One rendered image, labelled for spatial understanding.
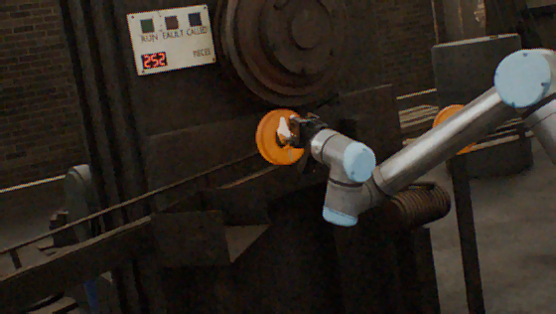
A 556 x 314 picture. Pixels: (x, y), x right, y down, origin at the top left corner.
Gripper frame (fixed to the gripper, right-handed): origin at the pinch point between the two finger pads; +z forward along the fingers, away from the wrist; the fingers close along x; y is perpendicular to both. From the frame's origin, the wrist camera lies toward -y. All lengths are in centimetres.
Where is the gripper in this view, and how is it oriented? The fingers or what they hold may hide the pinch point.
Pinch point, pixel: (281, 130)
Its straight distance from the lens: 215.3
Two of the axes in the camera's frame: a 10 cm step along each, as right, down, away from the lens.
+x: -8.3, 2.3, -5.1
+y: -0.2, -9.2, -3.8
